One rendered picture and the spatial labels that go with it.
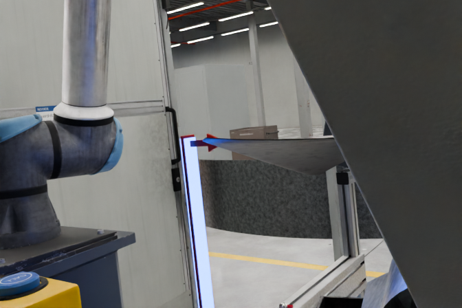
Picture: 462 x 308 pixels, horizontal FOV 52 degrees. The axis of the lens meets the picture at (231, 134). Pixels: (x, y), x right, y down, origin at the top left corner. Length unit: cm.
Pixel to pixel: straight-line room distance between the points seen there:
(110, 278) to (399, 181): 81
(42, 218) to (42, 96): 132
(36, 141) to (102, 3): 28
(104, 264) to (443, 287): 76
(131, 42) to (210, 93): 776
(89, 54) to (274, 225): 173
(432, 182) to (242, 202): 240
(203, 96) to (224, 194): 768
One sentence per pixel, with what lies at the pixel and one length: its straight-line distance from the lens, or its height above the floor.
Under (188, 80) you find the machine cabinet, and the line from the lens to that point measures 1052.
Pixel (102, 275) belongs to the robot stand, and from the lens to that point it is 95.
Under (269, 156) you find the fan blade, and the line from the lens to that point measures 59.
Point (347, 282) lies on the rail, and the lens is 109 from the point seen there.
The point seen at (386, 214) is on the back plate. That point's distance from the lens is 21.
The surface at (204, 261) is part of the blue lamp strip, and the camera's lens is 67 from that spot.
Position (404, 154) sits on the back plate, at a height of 120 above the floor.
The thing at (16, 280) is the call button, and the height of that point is 108.
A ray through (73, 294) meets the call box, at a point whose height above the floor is 106.
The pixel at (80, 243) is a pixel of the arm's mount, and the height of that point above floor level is 102.
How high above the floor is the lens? 122
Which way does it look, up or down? 3 degrees down
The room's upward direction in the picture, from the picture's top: 6 degrees counter-clockwise
